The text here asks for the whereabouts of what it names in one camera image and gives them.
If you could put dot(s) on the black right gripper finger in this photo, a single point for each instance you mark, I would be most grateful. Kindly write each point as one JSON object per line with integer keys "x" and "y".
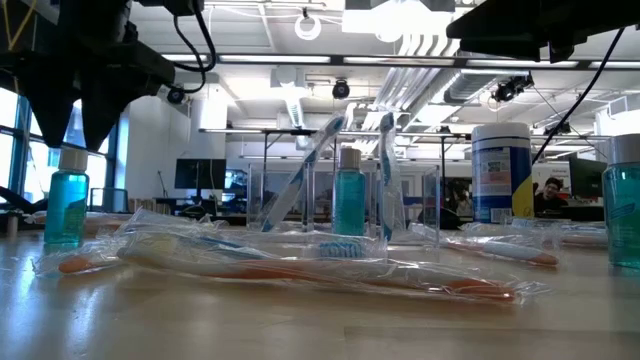
{"x": 505, "y": 47}
{"x": 505, "y": 25}

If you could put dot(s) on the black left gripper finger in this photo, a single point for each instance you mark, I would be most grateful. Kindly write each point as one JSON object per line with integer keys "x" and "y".
{"x": 105, "y": 115}
{"x": 52, "y": 110}

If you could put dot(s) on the teal mouthwash bottle white cap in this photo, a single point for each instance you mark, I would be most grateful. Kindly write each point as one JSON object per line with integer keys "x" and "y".
{"x": 349, "y": 200}
{"x": 622, "y": 215}
{"x": 66, "y": 205}

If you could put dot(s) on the clear acrylic organizer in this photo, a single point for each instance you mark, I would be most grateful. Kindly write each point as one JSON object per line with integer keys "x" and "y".
{"x": 432, "y": 200}

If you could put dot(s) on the blue toothbrush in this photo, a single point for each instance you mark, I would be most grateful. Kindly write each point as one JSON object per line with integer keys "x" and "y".
{"x": 386, "y": 170}
{"x": 295, "y": 187}
{"x": 341, "y": 250}

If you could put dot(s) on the ceiling light strip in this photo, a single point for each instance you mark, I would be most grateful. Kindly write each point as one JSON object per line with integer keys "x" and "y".
{"x": 522, "y": 63}
{"x": 615, "y": 64}
{"x": 190, "y": 58}
{"x": 275, "y": 59}
{"x": 400, "y": 60}

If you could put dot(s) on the large window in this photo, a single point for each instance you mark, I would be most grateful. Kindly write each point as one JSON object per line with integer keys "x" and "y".
{"x": 35, "y": 170}

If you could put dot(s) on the black monitor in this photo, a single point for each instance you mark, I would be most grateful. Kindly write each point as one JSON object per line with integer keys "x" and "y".
{"x": 200, "y": 174}
{"x": 587, "y": 177}

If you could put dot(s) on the white blue wipes canister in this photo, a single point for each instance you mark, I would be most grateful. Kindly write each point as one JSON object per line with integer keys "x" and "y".
{"x": 500, "y": 170}

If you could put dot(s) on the person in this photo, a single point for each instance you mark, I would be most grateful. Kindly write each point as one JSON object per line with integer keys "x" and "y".
{"x": 550, "y": 195}

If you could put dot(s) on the black chair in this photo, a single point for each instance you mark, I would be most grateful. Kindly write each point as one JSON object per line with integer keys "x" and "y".
{"x": 440, "y": 219}

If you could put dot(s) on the black ceiling camera cluster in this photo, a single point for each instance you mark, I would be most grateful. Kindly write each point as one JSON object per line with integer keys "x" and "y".
{"x": 510, "y": 87}

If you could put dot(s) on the white cylindrical post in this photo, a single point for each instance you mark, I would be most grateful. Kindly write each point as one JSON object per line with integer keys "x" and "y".
{"x": 12, "y": 226}

